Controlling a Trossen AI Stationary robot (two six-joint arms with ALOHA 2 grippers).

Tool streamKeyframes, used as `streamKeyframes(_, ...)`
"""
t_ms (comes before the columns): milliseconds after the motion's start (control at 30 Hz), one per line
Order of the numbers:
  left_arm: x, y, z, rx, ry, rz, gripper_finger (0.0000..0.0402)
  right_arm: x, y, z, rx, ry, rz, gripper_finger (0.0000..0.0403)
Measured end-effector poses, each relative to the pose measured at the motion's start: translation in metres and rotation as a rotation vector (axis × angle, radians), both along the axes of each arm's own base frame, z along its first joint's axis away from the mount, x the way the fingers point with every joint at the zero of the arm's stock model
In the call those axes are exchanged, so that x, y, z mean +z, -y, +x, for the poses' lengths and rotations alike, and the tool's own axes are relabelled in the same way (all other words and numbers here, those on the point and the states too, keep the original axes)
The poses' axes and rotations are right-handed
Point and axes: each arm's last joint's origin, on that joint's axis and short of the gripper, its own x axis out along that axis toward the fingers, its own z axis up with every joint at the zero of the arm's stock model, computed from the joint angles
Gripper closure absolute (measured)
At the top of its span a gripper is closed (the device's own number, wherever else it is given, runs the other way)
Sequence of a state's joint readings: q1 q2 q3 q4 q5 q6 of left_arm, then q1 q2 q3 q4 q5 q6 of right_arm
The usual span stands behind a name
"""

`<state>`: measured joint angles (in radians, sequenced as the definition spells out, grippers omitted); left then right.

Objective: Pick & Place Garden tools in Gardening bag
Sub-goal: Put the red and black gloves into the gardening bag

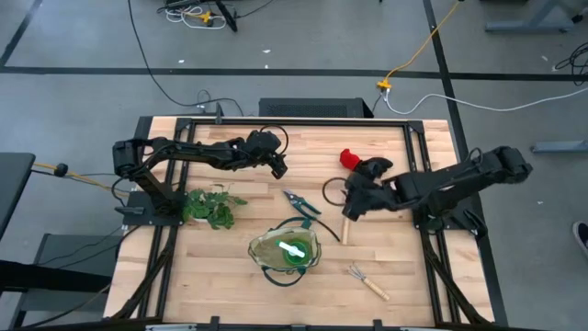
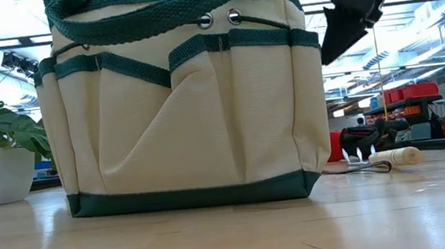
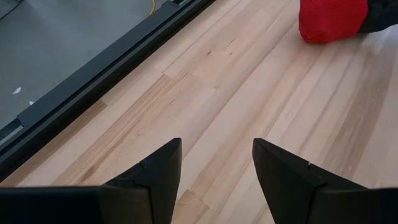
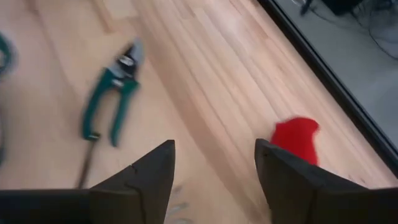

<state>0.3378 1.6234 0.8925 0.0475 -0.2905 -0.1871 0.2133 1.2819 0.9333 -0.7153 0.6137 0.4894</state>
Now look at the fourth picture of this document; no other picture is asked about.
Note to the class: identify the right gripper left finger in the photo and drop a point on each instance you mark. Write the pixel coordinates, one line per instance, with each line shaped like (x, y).
(146, 186)

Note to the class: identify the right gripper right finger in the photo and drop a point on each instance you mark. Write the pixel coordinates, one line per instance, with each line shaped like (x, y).
(295, 193)

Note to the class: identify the red black gardening glove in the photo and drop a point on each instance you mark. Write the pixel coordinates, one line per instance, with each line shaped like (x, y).
(295, 137)

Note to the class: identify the cream green canvas gardening bag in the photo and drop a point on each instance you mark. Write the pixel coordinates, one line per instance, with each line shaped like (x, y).
(12, 54)

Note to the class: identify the black floor device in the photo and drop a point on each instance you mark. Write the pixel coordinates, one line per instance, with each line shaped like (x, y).
(342, 6)

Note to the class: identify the black aluminium table frame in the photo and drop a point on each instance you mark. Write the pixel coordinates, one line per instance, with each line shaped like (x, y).
(342, 93)

